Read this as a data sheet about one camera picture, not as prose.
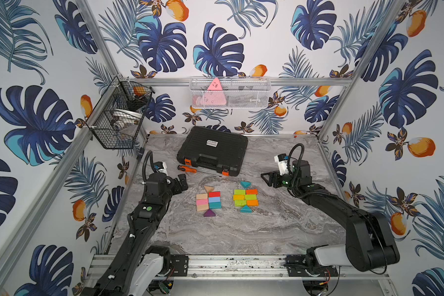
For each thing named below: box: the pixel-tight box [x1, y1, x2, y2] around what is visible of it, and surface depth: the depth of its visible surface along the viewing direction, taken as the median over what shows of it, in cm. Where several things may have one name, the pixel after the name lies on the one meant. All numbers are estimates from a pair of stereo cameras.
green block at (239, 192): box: [233, 189, 247, 195], surface depth 97 cm
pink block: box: [195, 198, 208, 206], surface depth 93 cm
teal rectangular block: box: [209, 201, 222, 210], surface depth 92 cm
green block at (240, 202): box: [234, 199, 247, 206], surface depth 92 cm
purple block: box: [203, 208, 216, 218], surface depth 89 cm
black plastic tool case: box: [176, 125, 249, 177], surface depth 108 cm
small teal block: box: [239, 204, 253, 214], surface depth 91 cm
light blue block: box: [208, 196, 221, 203], surface depth 95 cm
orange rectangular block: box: [246, 199, 259, 206], surface depth 94 cm
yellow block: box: [233, 194, 246, 201], surface depth 95 cm
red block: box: [207, 191, 221, 198], surface depth 97 cm
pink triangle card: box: [203, 77, 227, 106], surface depth 92 cm
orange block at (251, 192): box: [245, 188, 258, 195], surface depth 98 cm
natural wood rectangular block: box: [196, 193, 208, 200], surface depth 95 cm
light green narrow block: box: [245, 194, 258, 200], surface depth 95 cm
